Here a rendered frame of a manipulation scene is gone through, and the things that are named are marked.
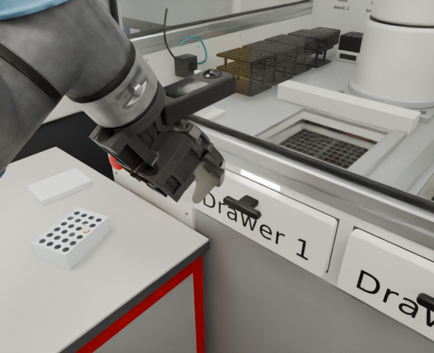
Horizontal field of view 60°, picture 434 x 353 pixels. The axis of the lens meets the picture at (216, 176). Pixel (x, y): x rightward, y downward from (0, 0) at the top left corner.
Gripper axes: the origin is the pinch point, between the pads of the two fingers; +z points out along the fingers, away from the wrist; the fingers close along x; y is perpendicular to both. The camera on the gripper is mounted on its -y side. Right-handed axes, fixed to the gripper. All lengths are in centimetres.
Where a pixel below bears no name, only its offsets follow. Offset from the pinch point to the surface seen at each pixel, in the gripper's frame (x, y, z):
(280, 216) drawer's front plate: 5.8, -1.9, 13.2
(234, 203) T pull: -1.1, 0.2, 10.1
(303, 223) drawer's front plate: 9.9, -2.4, 12.5
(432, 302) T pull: 29.5, 0.1, 10.2
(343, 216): 15.1, -5.6, 11.0
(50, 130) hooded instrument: -82, 2, 26
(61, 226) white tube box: -31.9, 20.3, 10.0
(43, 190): -50, 17, 14
